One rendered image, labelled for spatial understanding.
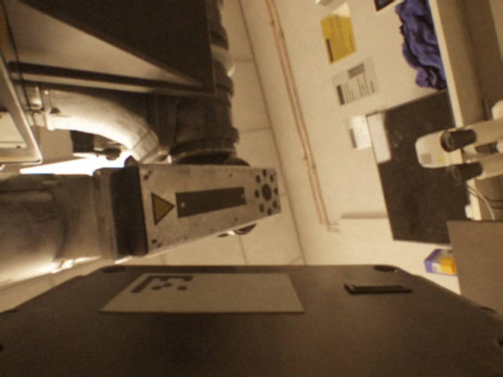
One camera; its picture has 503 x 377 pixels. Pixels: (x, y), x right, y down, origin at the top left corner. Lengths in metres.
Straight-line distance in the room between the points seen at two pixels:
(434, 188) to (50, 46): 1.46
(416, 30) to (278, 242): 1.73
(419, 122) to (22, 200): 1.44
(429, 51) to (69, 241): 1.37
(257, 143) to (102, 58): 2.07
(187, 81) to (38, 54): 0.14
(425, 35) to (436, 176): 0.61
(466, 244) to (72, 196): 1.11
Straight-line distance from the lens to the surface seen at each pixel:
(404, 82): 1.80
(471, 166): 0.72
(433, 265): 1.71
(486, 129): 0.73
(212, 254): 2.05
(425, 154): 1.02
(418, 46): 1.42
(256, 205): 0.37
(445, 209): 1.53
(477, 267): 1.18
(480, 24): 1.72
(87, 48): 0.29
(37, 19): 0.27
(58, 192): 0.28
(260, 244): 2.26
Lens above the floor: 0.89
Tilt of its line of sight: 55 degrees up
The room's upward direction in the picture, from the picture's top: 99 degrees counter-clockwise
